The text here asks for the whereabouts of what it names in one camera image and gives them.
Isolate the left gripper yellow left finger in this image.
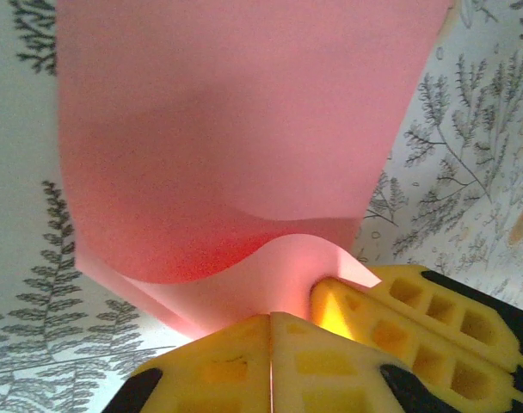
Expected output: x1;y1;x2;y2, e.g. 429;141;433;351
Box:
101;313;271;413

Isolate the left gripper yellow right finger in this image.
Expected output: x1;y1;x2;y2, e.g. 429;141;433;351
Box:
269;311;435;413

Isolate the pink paper sheet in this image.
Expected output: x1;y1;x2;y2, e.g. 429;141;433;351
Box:
54;0;457;341

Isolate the floral tablecloth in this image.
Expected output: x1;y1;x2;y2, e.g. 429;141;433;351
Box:
0;0;523;413

